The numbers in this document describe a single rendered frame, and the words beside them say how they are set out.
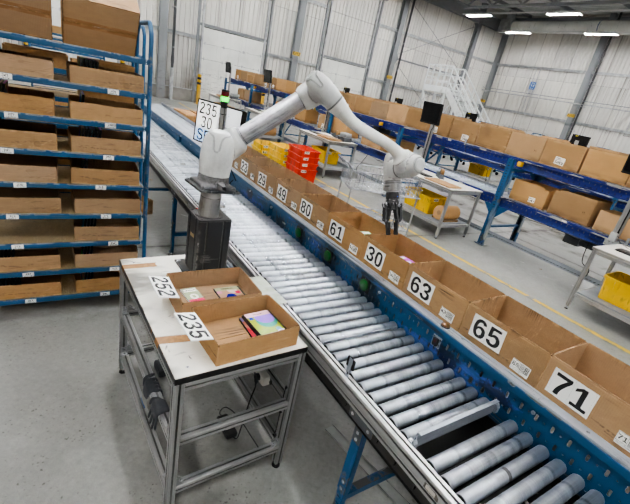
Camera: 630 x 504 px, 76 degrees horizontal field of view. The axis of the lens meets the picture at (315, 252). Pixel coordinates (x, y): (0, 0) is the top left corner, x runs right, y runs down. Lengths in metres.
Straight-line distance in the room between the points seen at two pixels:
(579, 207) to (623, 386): 4.49
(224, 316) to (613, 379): 1.64
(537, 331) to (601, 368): 0.28
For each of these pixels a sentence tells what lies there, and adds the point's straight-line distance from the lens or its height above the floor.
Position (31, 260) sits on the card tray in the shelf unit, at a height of 0.41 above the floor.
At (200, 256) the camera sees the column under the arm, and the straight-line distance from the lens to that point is 2.19.
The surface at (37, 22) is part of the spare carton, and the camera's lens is 2.98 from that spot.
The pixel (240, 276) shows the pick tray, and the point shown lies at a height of 0.81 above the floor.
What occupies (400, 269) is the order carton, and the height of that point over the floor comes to 0.99.
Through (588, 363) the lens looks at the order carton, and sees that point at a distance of 2.10.
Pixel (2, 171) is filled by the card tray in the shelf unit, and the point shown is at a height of 1.00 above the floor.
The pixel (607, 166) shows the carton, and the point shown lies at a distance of 6.57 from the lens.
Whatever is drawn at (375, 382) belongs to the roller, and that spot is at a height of 0.75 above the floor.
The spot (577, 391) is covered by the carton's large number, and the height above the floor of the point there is 0.98.
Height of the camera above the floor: 1.81
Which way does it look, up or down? 22 degrees down
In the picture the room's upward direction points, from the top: 12 degrees clockwise
